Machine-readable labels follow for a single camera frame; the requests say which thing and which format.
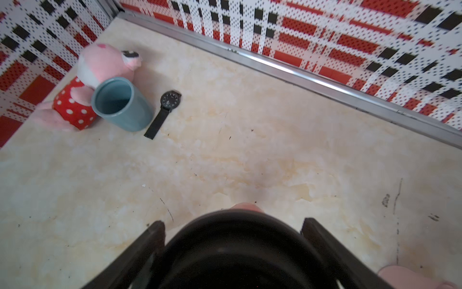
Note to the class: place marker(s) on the pink plush pig toy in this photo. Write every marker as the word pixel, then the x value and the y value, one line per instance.
pixel 71 109

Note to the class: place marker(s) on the teal ceramic cup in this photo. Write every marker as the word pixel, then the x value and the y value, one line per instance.
pixel 120 103

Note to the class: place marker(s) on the red milk tea cup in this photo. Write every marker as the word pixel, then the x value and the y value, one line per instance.
pixel 239 249

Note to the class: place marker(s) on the black wristwatch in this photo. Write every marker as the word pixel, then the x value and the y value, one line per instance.
pixel 169 101

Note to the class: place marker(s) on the pink straw holder cup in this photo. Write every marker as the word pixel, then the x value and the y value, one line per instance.
pixel 400 277

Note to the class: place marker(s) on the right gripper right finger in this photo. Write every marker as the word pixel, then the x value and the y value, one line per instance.
pixel 341 263

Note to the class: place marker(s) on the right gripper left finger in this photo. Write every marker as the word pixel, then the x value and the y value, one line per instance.
pixel 124 269

